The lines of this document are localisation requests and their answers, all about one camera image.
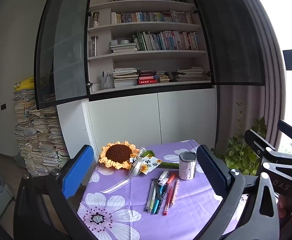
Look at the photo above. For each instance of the grey shelf pen cup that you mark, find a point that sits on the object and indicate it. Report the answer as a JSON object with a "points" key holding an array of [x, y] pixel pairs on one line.
{"points": [[107, 82]]}

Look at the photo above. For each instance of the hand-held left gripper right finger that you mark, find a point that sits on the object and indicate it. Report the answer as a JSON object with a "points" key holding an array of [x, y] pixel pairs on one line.
{"points": [[211, 172]]}

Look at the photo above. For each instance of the black wall switch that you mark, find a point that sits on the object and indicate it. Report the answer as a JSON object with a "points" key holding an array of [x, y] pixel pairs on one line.
{"points": [[3, 107]]}

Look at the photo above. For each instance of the orange pen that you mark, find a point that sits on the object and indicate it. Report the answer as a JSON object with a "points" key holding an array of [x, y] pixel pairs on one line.
{"points": [[171, 178]]}

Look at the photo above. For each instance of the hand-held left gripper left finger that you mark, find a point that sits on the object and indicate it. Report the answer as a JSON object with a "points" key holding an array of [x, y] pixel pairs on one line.
{"points": [[78, 172]]}

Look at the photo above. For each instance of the person's right hand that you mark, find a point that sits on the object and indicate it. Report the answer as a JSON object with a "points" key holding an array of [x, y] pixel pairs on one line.
{"points": [[285, 208]]}

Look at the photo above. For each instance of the stack of small books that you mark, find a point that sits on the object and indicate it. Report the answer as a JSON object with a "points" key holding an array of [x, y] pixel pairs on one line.
{"points": [[164, 77]]}

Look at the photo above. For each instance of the clear glass jar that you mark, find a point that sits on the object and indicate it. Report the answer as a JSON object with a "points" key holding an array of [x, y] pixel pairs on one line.
{"points": [[94, 47]]}

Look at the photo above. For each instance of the white correction pen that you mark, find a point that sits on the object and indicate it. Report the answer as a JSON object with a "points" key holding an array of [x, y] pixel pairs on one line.
{"points": [[164, 174]]}

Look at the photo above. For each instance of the stack of paper booklets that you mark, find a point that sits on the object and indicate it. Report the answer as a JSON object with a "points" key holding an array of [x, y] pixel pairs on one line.
{"points": [[189, 74]]}

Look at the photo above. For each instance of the tall pile of books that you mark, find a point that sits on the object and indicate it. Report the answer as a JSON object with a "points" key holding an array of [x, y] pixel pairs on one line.
{"points": [[38, 140]]}

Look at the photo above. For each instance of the crocheted sunflower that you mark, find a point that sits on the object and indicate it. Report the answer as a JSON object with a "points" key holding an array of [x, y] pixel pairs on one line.
{"points": [[118, 153]]}

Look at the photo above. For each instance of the white satin ribbon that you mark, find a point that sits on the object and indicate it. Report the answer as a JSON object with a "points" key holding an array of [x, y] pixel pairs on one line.
{"points": [[133, 171]]}

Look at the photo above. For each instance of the row of thin colourful books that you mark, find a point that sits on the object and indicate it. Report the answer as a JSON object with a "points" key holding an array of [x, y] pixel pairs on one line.
{"points": [[151, 17]]}

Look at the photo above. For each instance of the white dotted pen holder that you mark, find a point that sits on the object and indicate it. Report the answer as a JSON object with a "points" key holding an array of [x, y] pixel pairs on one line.
{"points": [[187, 166]]}

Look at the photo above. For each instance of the row of green white books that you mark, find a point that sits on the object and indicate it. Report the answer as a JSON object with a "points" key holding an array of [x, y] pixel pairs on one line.
{"points": [[166, 41]]}

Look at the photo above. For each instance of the teal pen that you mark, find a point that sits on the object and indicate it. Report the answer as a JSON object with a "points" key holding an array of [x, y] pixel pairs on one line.
{"points": [[157, 201]]}

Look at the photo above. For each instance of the stack of red books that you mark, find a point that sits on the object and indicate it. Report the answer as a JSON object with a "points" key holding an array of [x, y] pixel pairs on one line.
{"points": [[148, 78]]}

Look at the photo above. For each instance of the green potted plant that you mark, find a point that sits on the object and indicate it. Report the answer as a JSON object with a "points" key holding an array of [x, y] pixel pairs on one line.
{"points": [[238, 152]]}

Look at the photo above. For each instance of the white sunflower gift tag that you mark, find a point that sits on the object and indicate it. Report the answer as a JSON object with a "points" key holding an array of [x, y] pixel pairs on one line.
{"points": [[150, 165]]}

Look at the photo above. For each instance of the grey eraser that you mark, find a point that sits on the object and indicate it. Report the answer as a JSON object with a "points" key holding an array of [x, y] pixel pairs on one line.
{"points": [[163, 182]]}

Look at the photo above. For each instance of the yellow plush toy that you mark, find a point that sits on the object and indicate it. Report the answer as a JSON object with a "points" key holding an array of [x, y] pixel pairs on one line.
{"points": [[24, 83]]}

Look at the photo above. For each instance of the pink grey curtain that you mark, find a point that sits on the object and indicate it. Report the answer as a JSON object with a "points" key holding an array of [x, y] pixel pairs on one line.
{"points": [[256, 100]]}

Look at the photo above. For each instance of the black pen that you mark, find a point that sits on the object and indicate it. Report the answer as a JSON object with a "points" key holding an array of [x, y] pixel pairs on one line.
{"points": [[157, 186]]}

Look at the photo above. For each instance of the red pen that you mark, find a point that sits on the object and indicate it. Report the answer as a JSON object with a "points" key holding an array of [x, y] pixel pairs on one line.
{"points": [[168, 200]]}

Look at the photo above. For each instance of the patterned white mug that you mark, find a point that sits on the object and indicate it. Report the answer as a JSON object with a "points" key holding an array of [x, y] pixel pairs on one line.
{"points": [[96, 20]]}

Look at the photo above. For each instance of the purple floral tablecloth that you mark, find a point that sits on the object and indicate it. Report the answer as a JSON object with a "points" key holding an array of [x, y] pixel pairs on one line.
{"points": [[126, 205]]}

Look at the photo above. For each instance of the green gel pen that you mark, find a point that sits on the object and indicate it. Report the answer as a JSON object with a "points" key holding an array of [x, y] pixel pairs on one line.
{"points": [[153, 200]]}

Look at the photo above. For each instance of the white bookcase cabinet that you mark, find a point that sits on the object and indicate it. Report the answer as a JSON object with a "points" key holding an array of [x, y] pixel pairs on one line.
{"points": [[126, 120]]}

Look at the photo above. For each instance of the stack of magazines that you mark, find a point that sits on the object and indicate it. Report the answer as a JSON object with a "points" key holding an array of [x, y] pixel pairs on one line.
{"points": [[126, 78]]}

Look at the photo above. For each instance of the stack of white books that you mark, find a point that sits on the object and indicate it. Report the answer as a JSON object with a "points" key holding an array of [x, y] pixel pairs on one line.
{"points": [[123, 48]]}

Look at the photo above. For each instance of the dark glass cabinet door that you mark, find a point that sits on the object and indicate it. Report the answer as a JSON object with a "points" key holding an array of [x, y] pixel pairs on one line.
{"points": [[61, 55], [231, 42]]}

